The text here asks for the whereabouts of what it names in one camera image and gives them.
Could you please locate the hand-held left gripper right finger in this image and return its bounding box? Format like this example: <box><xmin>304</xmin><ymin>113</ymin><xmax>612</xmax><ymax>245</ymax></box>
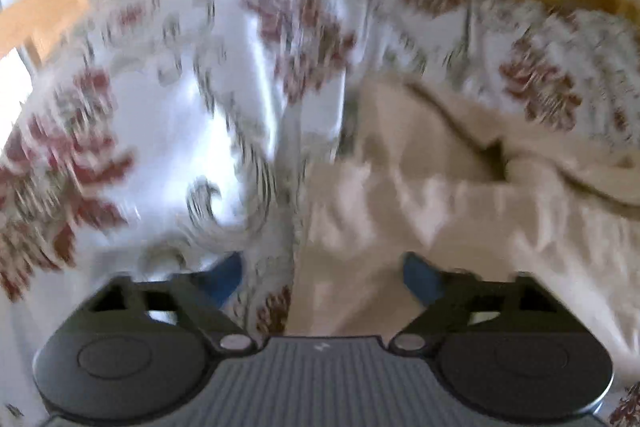
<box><xmin>390</xmin><ymin>252</ymin><xmax>566</xmax><ymax>355</ymax></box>

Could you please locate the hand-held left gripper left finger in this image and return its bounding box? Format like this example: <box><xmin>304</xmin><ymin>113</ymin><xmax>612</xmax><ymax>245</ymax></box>
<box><xmin>82</xmin><ymin>252</ymin><xmax>256</xmax><ymax>355</ymax></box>

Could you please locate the beige hooded jacket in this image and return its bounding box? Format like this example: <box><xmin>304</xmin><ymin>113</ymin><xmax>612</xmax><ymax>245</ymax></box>
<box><xmin>285</xmin><ymin>77</ymin><xmax>640</xmax><ymax>388</ymax></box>

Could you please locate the floral white blanket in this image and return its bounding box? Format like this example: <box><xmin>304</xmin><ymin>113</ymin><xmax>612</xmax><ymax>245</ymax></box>
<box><xmin>0</xmin><ymin>0</ymin><xmax>640</xmax><ymax>427</ymax></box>

